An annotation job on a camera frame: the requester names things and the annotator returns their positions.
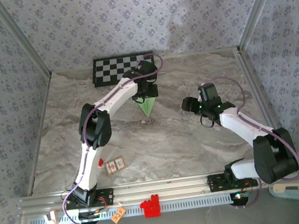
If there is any black and white checkerboard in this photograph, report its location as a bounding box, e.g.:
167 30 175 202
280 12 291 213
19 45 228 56
89 51 158 88

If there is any small printed cardboard box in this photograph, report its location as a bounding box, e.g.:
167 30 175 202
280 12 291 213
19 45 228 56
103 155 129 176

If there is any black right controller board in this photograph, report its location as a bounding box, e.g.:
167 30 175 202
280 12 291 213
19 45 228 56
229 190 251 208

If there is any black controller board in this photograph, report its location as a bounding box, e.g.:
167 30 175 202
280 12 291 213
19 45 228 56
229 190 251 208
77 209 101 224

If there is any red toy brick stack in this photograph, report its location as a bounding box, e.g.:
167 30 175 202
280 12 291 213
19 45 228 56
138 194 162 219

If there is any orange tag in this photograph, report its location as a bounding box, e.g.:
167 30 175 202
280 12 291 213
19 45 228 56
109 205 128 224

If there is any black left controller board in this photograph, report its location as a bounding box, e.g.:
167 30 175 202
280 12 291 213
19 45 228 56
77 209 101 224

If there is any small wooden hook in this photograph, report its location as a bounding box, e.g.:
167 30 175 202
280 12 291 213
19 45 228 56
43 209 59 224

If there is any aluminium side rail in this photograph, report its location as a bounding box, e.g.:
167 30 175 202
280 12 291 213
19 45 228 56
236 43 293 167
12 72 67 197

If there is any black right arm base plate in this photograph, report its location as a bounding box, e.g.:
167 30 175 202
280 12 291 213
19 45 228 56
206 169 259 193

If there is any aluminium front rail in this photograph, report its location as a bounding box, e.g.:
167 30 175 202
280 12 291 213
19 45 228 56
15 162 299 219

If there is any grey slotted cable duct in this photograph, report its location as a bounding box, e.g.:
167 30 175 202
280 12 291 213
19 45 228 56
27 187 272 224

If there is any aluminium frame post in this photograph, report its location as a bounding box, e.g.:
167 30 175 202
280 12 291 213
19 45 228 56
0 0 53 82
231 0 292 53

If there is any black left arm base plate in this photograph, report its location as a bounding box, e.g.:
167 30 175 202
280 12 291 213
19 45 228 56
64 187 115 211

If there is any blue scraper with wooden handle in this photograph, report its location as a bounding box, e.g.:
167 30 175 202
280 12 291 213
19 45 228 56
268 180 299 206

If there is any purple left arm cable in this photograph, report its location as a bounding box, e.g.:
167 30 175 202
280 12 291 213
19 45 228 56
45 52 183 224

